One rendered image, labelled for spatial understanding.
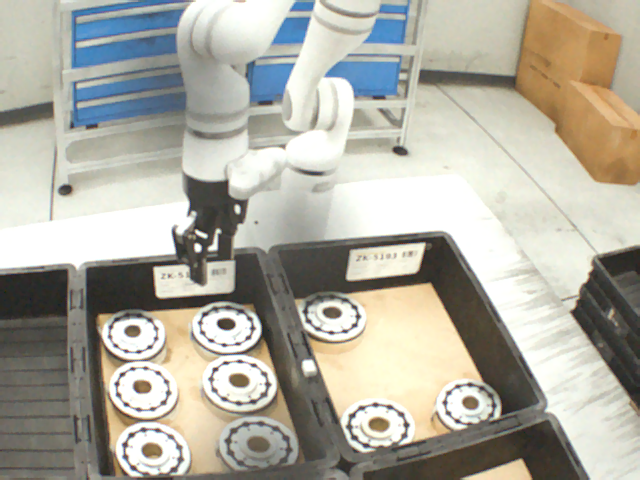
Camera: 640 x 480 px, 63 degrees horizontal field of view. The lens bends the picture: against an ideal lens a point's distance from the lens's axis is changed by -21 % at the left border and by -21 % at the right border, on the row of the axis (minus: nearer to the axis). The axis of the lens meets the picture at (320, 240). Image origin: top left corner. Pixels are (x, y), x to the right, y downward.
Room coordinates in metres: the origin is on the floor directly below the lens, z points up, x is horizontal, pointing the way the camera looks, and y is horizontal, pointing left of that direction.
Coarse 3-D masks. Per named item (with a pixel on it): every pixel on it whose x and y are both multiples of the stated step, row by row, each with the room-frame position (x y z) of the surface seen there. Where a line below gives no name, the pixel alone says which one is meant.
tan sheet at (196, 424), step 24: (168, 312) 0.67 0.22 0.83; (192, 312) 0.68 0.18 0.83; (168, 336) 0.62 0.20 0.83; (168, 360) 0.57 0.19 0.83; (192, 360) 0.58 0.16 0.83; (264, 360) 0.61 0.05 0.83; (192, 384) 0.54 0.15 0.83; (192, 408) 0.49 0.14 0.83; (120, 432) 0.42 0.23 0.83; (192, 432) 0.45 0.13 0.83; (216, 432) 0.46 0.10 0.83; (192, 456) 0.41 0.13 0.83; (216, 456) 0.42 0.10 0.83
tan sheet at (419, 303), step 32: (416, 288) 0.81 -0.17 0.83; (384, 320) 0.73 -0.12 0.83; (416, 320) 0.73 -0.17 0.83; (448, 320) 0.74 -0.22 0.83; (320, 352) 0.64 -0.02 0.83; (352, 352) 0.65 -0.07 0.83; (384, 352) 0.66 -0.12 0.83; (416, 352) 0.66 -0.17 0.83; (448, 352) 0.67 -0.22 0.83; (352, 384) 0.58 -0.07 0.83; (384, 384) 0.59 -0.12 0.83; (416, 384) 0.59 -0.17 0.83; (416, 416) 0.53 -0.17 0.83
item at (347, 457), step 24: (336, 240) 0.78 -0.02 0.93; (360, 240) 0.79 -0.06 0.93; (384, 240) 0.79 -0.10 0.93; (408, 240) 0.81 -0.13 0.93; (288, 288) 0.66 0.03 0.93; (480, 288) 0.71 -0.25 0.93; (288, 312) 0.61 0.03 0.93; (504, 336) 0.61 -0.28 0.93; (312, 360) 0.53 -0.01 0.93; (528, 384) 0.52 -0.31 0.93; (528, 408) 0.47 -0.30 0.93; (336, 432) 0.42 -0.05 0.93; (456, 432) 0.43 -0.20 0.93; (480, 432) 0.43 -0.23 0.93; (360, 456) 0.39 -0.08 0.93; (384, 456) 0.39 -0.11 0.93
